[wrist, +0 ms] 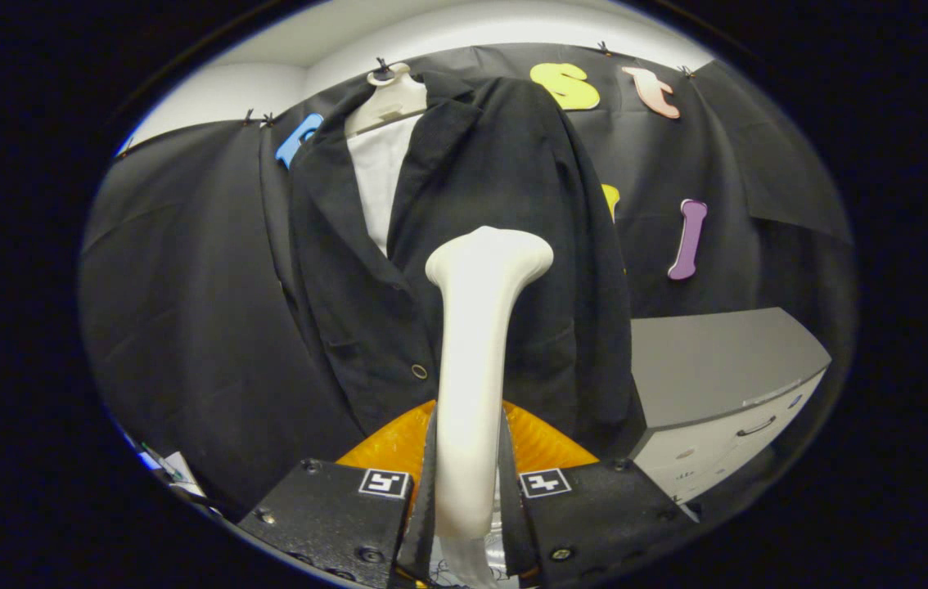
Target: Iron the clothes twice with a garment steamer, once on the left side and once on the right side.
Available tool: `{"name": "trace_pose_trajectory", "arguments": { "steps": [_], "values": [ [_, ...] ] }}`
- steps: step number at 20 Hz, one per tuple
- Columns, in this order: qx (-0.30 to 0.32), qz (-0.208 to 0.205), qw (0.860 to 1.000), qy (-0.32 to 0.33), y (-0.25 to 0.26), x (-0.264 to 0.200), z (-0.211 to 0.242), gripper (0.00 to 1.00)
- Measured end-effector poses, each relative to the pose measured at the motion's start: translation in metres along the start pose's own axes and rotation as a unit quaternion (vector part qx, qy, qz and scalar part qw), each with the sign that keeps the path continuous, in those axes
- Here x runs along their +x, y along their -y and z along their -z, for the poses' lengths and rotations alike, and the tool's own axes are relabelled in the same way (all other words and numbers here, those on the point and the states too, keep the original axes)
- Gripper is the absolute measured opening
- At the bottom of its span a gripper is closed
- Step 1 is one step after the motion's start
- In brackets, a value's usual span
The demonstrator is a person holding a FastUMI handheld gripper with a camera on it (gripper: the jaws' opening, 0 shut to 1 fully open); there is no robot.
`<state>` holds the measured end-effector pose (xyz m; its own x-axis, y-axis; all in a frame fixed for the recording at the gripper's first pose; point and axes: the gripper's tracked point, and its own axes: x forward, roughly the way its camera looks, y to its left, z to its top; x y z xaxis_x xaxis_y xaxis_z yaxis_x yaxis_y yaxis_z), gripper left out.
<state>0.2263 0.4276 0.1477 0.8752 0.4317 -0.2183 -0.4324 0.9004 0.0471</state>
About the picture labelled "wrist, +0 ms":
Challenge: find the black backdrop cloth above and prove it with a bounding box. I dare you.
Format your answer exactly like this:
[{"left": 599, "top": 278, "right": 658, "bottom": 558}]
[{"left": 79, "top": 43, "right": 856, "bottom": 524}]

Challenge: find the white garment steamer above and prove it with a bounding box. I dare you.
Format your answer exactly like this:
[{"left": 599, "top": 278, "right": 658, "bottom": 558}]
[{"left": 425, "top": 227, "right": 555, "bottom": 589}]

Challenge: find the black suit jacket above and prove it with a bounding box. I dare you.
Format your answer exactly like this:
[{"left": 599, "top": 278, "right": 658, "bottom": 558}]
[{"left": 288, "top": 72, "right": 646, "bottom": 461}]

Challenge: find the white mannequin torso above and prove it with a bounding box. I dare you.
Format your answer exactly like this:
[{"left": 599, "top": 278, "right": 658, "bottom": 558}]
[{"left": 344, "top": 62, "right": 430, "bottom": 256}]

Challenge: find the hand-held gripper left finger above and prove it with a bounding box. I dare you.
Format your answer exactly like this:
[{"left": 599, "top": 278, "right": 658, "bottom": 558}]
[{"left": 237, "top": 399, "right": 439, "bottom": 589}]

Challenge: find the grey cabinet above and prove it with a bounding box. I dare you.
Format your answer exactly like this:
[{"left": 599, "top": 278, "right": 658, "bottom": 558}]
[{"left": 628, "top": 308, "right": 833, "bottom": 504}]

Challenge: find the white paper sheet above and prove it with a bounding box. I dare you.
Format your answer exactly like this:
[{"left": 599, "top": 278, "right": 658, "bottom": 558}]
[{"left": 137, "top": 446, "right": 208, "bottom": 501}]

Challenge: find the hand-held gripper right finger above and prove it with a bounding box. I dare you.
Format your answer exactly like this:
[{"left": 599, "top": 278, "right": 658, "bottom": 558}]
[{"left": 500, "top": 401, "right": 699, "bottom": 588}]

